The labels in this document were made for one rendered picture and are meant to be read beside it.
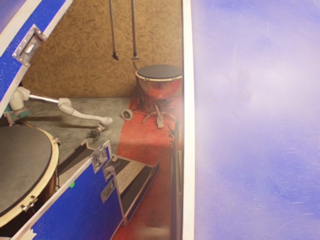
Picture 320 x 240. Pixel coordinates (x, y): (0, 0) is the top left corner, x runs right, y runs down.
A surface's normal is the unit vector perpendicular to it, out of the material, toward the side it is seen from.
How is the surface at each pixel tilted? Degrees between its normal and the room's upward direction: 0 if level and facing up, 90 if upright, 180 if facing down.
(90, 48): 90
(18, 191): 0
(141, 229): 0
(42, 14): 90
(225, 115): 42
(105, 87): 90
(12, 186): 0
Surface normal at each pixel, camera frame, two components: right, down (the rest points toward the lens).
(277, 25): -0.04, -0.30
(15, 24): 0.93, 0.18
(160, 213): 0.00, -0.86
